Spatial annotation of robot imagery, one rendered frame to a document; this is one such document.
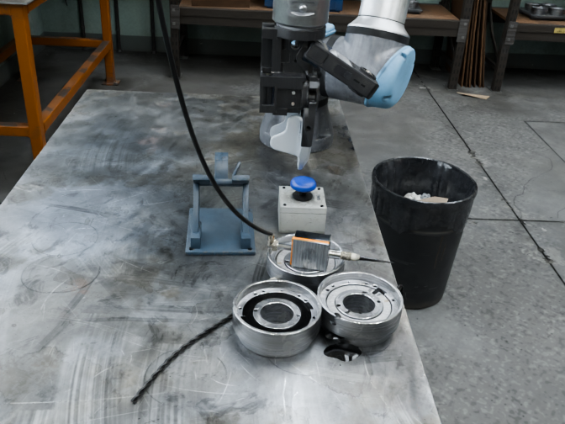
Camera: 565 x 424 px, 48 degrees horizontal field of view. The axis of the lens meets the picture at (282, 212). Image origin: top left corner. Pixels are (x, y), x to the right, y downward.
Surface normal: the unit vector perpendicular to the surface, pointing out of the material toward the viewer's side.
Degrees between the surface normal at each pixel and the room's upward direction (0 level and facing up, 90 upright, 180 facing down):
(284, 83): 90
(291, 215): 90
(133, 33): 90
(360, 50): 70
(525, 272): 0
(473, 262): 0
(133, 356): 0
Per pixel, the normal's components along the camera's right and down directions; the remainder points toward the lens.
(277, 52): 0.03, 0.50
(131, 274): 0.05, -0.87
